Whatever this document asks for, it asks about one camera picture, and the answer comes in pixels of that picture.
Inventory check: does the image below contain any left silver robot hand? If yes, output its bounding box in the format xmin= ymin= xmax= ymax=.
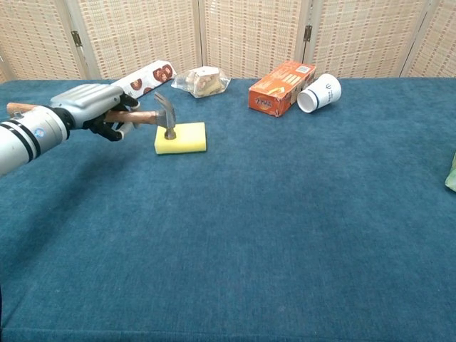
xmin=49 ymin=83 xmax=140 ymax=143

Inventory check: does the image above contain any green object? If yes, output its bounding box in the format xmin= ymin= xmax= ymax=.
xmin=444 ymin=151 xmax=456 ymax=194

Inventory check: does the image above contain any wrapped bread in plastic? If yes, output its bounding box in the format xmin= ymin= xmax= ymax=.
xmin=171 ymin=66 xmax=232 ymax=98

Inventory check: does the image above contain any white baking paper box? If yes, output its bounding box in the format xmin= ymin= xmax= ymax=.
xmin=109 ymin=59 xmax=177 ymax=98

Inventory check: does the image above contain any wooden handle claw hammer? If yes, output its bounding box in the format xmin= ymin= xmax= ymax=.
xmin=6 ymin=91 xmax=177 ymax=140

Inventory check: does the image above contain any woven folding screen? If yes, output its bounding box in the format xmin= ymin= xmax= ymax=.
xmin=0 ymin=0 xmax=456 ymax=84

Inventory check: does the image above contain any yellow sponge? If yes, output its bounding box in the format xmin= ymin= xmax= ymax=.
xmin=153 ymin=121 xmax=208 ymax=155

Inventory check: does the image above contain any blue tablecloth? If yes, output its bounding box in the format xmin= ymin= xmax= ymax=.
xmin=0 ymin=77 xmax=456 ymax=342

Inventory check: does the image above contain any white paper cup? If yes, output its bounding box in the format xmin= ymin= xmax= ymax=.
xmin=296 ymin=73 xmax=343 ymax=114

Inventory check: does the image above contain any orange snack box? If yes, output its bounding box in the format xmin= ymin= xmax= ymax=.
xmin=248 ymin=60 xmax=317 ymax=118

